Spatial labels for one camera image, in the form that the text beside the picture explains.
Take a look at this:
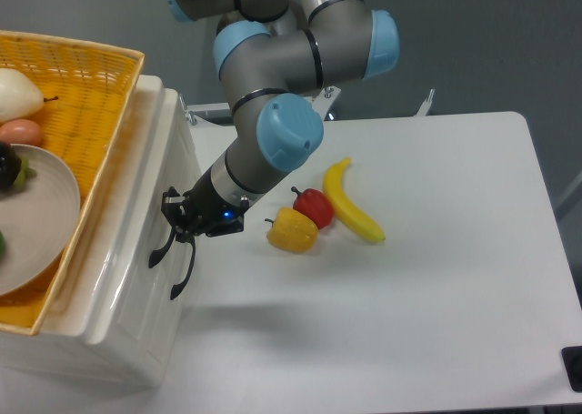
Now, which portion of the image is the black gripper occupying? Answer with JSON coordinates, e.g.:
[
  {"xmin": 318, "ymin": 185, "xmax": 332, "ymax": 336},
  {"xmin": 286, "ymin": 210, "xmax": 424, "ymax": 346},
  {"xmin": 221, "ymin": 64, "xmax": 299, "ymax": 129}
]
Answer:
[{"xmin": 148, "ymin": 170, "xmax": 249, "ymax": 300}]

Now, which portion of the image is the white top drawer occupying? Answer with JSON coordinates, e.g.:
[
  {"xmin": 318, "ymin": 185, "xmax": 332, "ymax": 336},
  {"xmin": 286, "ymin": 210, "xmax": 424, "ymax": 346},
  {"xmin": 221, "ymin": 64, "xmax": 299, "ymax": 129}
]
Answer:
[{"xmin": 88, "ymin": 89, "xmax": 201, "ymax": 348}]

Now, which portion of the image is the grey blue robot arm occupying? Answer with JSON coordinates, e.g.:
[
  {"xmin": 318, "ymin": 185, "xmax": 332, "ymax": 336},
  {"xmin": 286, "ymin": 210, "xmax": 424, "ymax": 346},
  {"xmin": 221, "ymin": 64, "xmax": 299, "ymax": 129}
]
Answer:
[{"xmin": 161, "ymin": 0, "xmax": 400, "ymax": 244}]

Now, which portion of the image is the white drawer cabinet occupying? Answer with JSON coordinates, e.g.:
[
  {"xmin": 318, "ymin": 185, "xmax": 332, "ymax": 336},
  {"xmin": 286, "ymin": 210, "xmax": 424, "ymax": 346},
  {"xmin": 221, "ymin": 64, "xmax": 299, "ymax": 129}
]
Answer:
[{"xmin": 1, "ymin": 76, "xmax": 200, "ymax": 387}]

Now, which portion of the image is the yellow toy bell pepper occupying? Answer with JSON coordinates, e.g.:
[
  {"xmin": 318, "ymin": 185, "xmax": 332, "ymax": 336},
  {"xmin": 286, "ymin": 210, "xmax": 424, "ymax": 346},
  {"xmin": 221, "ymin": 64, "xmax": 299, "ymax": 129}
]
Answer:
[{"xmin": 265, "ymin": 207, "xmax": 318, "ymax": 253}]

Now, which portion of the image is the red toy bell pepper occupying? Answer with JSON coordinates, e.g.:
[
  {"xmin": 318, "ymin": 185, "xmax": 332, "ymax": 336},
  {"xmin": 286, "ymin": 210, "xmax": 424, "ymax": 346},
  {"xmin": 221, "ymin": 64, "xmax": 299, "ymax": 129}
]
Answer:
[{"xmin": 291, "ymin": 187, "xmax": 335, "ymax": 229}]

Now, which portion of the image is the grey round plate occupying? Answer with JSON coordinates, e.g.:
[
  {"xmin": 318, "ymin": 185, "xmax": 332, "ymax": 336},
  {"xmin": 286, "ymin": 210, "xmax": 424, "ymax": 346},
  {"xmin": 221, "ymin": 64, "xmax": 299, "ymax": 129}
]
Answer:
[{"xmin": 1, "ymin": 145, "xmax": 81, "ymax": 295}]

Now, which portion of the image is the yellow wicker basket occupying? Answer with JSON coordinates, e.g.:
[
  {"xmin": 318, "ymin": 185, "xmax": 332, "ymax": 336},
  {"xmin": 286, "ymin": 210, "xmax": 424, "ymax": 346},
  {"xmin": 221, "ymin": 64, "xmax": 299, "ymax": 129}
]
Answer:
[{"xmin": 1, "ymin": 31, "xmax": 145, "ymax": 336}]

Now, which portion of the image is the yellow toy banana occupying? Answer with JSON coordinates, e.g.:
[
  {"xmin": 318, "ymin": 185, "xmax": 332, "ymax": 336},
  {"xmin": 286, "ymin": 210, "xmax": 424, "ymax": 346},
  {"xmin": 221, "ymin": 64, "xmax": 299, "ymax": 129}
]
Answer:
[{"xmin": 322, "ymin": 157, "xmax": 386, "ymax": 244}]

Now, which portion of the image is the dark purple toy eggplant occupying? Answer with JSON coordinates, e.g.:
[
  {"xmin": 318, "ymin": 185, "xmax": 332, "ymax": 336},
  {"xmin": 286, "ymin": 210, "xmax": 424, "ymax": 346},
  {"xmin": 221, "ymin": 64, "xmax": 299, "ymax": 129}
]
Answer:
[{"xmin": 0, "ymin": 141, "xmax": 36, "ymax": 192}]

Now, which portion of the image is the pink toy egg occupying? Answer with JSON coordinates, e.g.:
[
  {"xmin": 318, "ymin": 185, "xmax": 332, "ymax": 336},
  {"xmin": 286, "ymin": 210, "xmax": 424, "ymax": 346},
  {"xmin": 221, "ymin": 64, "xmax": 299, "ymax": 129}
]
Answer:
[{"xmin": 1, "ymin": 119, "xmax": 44, "ymax": 146}]

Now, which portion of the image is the white toy pear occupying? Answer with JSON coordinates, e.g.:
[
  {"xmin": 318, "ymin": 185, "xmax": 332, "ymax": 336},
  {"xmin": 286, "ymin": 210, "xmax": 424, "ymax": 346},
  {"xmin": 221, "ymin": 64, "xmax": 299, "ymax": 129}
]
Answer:
[{"xmin": 1, "ymin": 68, "xmax": 58, "ymax": 124}]

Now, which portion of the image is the black corner object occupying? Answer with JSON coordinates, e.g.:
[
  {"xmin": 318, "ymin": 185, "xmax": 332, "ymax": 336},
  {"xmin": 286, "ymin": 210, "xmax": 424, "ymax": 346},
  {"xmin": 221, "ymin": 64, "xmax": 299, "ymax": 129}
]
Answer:
[{"xmin": 561, "ymin": 346, "xmax": 582, "ymax": 393}]

